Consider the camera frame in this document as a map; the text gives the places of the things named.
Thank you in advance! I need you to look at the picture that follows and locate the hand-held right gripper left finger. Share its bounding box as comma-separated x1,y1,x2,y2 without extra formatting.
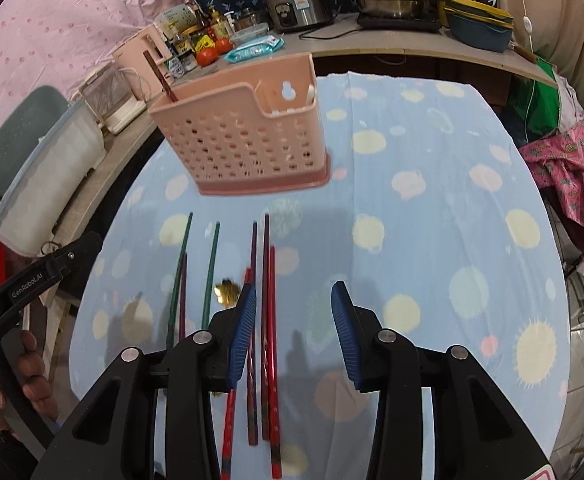
32,282,259,480

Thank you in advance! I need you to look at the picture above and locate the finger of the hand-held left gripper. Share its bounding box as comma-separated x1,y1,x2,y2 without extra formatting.
53,232,103,302

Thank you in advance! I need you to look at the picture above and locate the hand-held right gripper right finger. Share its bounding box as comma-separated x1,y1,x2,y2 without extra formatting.
331,281,548,480

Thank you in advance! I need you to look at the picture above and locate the gold flower spoon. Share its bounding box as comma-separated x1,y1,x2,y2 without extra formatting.
214,279,243,307

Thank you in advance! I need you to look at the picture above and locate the dark maroon chopstick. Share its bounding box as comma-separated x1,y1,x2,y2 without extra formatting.
246,220,260,447
261,213,271,442

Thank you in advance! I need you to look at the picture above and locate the short purple chopstick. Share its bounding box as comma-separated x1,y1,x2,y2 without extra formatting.
178,253,189,342

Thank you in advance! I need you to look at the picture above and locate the pink perforated utensil basket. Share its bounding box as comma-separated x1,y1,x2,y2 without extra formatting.
149,53,331,197

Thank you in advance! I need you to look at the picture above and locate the dark red chopstick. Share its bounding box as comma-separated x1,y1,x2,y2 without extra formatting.
143,51,179,102

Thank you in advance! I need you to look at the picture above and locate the person's left hand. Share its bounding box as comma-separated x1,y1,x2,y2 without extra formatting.
0,330,58,433

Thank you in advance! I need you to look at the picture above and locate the white bin with blue lid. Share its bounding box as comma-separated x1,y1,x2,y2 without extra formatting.
0,85,107,256

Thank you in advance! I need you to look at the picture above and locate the blue planet print tablecloth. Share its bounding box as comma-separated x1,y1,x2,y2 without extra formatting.
69,72,570,480

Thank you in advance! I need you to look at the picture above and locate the white countertop appliance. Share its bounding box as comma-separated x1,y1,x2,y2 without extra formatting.
79,67,147,135

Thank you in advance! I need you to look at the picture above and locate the pink kitchen appliance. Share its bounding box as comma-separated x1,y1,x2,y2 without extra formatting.
112,25,175,98

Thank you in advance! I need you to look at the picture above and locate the pink dotted curtain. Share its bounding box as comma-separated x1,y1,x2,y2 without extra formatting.
0,0,213,161

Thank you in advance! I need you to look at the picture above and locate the cluster of condiment bottles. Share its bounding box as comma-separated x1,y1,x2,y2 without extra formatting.
154,4,235,72

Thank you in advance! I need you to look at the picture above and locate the blue wet wipes pack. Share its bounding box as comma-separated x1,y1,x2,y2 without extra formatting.
223,35,285,64

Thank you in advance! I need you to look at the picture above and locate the clear plastic food container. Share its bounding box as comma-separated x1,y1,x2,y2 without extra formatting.
232,25,271,44

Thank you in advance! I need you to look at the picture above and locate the pink pineapple print cloth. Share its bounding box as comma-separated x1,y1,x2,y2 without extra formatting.
519,115,584,271

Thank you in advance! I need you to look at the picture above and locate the green cloth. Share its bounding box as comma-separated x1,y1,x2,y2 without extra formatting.
509,57,565,151

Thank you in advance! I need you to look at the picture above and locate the black induction cooktop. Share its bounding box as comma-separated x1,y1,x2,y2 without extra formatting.
356,12,443,32

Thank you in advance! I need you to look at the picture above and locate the steel rice cooker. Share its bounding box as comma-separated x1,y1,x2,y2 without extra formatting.
263,0,335,31

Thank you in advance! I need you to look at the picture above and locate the beige curtain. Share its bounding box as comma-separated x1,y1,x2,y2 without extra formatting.
492,0,584,126

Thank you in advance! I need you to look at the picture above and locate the black power cord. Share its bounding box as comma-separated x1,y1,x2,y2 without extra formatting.
299,24,360,41

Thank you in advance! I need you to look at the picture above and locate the white cable with switch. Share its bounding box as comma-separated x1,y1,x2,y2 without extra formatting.
514,0,538,56

